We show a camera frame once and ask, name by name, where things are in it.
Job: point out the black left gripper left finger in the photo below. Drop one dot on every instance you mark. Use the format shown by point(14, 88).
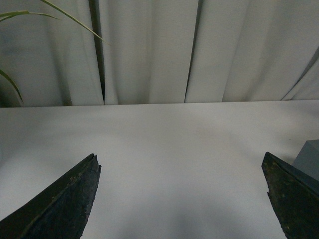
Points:
point(61, 210)

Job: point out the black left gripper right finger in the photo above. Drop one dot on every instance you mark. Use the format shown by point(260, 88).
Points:
point(294, 197)

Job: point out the gray block base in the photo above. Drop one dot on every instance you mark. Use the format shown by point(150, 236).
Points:
point(307, 160)

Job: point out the white pleated curtain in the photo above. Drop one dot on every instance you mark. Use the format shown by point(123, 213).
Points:
point(161, 51)

